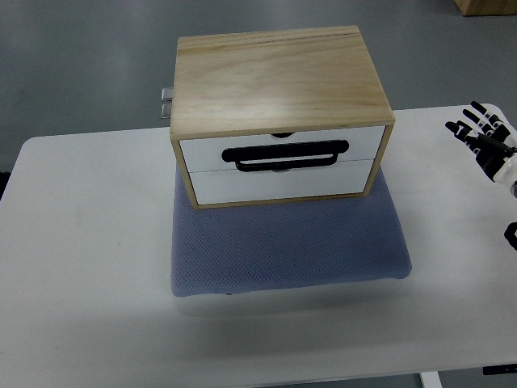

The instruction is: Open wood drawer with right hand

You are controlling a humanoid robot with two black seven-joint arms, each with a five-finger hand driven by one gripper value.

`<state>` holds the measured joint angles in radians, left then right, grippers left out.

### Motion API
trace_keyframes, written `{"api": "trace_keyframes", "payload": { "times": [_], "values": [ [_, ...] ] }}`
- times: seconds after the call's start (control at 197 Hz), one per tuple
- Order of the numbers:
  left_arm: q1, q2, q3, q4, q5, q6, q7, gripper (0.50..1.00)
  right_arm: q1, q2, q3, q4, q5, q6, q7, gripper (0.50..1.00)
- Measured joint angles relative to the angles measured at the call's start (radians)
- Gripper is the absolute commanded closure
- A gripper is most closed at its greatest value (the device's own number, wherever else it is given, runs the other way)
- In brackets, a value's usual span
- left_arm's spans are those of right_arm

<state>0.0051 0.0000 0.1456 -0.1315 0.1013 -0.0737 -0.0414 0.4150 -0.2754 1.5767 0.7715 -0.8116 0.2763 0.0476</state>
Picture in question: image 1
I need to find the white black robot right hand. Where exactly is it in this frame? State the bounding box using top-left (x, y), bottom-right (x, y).
top-left (445, 101), bottom-right (516, 197)

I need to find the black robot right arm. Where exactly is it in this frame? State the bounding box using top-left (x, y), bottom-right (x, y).
top-left (504, 221), bottom-right (517, 250)

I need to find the wooden drawer cabinet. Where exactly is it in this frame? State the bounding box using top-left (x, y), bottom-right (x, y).
top-left (170, 26), bottom-right (395, 209)

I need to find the white lower drawer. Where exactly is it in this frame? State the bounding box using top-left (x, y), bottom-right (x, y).
top-left (191, 160), bottom-right (372, 205)

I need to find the cardboard box corner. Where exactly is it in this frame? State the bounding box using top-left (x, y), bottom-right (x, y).
top-left (454, 0), bottom-right (516, 16)

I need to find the black table control panel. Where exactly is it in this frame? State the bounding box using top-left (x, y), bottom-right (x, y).
top-left (482, 364), bottom-right (517, 376)

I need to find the white table leg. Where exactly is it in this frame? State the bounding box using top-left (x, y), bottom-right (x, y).
top-left (419, 371), bottom-right (443, 388)

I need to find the blue grey cushion mat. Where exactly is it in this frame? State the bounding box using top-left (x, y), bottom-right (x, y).
top-left (170, 174), bottom-right (412, 297)

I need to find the grey metal clamp behind cabinet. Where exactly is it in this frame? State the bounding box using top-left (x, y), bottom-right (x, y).
top-left (161, 87), bottom-right (174, 119)

